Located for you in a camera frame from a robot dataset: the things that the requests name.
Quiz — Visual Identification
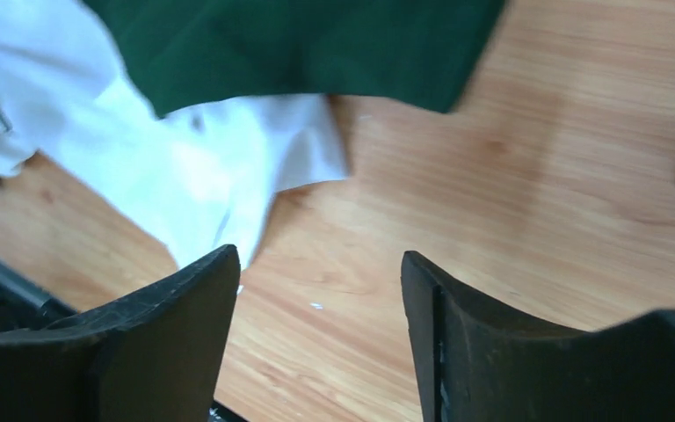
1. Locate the white green garment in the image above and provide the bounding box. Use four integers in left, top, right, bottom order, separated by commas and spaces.
0, 1, 504, 266

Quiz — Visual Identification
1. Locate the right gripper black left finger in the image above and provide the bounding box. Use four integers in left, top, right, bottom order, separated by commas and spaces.
0, 245, 241, 421

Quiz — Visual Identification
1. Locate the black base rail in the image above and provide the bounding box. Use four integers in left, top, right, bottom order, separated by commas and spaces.
0, 262, 77, 332

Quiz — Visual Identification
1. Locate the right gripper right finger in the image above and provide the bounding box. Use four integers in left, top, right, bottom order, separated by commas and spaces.
401, 251, 675, 421

